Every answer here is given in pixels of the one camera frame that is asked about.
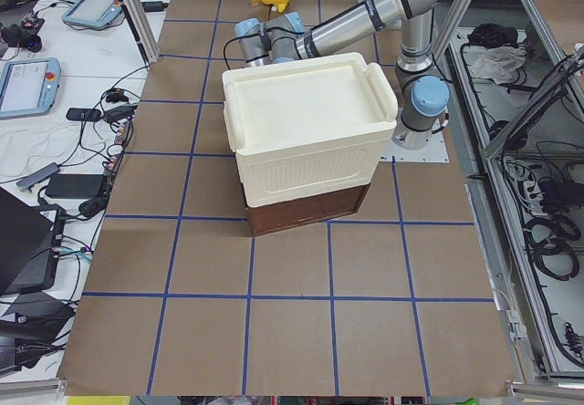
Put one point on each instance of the black laptop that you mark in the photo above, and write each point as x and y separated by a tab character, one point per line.
30	237

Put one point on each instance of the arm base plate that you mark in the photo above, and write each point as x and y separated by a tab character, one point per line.
432	151

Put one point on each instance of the blue teach pendant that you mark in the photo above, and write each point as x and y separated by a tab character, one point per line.
92	14
29	87

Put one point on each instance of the dark wooden drawer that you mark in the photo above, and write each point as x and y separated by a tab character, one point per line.
279	216

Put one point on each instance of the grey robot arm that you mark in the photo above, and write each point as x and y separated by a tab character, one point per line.
285	39

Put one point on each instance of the aluminium frame post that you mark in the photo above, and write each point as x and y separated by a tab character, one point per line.
141	30

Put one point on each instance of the cream plastic storage box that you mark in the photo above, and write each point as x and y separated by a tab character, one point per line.
307	127

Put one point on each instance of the black power adapter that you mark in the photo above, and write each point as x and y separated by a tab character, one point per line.
74	186

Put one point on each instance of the white crumpled cloth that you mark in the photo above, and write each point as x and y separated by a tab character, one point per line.
500	64

